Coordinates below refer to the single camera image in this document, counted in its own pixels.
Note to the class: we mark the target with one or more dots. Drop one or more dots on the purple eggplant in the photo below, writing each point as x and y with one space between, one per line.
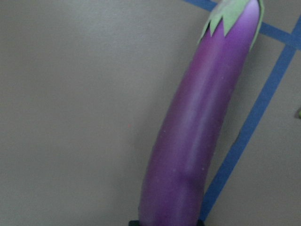
174 183

